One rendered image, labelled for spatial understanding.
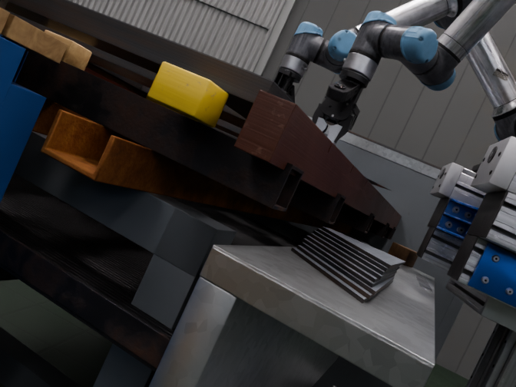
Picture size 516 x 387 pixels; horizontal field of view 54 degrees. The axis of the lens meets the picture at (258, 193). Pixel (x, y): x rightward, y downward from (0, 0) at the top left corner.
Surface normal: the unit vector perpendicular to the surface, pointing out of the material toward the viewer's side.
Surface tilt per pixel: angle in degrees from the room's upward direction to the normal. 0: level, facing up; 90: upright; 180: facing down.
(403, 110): 90
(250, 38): 90
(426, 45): 90
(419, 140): 90
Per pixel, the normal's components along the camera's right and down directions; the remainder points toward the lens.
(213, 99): 0.84, 0.41
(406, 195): -0.33, -0.11
